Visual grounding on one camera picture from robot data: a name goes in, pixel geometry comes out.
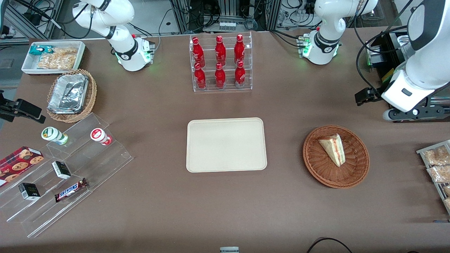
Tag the clear bag of crackers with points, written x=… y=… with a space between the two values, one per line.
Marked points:
x=439 y=174
x=436 y=155

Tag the white rectangular plastic bin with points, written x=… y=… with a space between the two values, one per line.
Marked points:
x=28 y=65

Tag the black heated display case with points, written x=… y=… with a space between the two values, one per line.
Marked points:
x=386 y=52

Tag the Snickers chocolate bar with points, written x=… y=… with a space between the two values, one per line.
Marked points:
x=70 y=190

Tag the clear acrylic stepped shelf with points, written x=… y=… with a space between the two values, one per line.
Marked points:
x=88 y=165

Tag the red soda bottle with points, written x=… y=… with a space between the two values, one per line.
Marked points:
x=220 y=51
x=239 y=49
x=198 y=52
x=220 y=77
x=200 y=78
x=240 y=76

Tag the small grey device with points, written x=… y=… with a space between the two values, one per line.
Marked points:
x=229 y=250

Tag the aluminium frame rack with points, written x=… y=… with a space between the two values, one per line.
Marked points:
x=232 y=10

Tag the red lid yogurt cup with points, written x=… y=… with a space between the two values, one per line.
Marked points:
x=98 y=135

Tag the triangular sandwich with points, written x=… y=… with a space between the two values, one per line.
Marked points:
x=334 y=149

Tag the red cookie box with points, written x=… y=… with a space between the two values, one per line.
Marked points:
x=17 y=163

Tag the beige plastic serving tray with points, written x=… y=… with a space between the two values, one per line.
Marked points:
x=226 y=146

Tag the clear acrylic bottle rack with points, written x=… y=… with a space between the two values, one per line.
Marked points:
x=211 y=88

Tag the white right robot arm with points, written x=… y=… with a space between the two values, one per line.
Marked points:
x=123 y=42

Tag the round brown wicker basket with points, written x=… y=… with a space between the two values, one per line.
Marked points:
x=355 y=172

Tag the teal snack packet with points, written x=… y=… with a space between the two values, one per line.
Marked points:
x=37 y=50

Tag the clear bag of chips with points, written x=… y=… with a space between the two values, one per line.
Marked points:
x=58 y=59

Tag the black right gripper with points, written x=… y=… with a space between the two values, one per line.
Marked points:
x=10 y=107

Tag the small black carton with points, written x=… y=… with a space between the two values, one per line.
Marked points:
x=61 y=169
x=29 y=191

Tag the stack of foil trays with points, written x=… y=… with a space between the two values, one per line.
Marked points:
x=66 y=93

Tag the metal tray with snacks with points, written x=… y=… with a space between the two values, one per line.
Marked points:
x=422 y=151

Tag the light oval wicker basket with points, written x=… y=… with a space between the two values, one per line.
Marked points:
x=92 y=91

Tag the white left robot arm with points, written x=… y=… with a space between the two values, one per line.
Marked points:
x=422 y=70

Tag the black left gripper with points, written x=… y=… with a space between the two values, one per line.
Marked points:
x=373 y=95

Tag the green lid yogurt cup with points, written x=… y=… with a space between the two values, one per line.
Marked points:
x=52 y=134

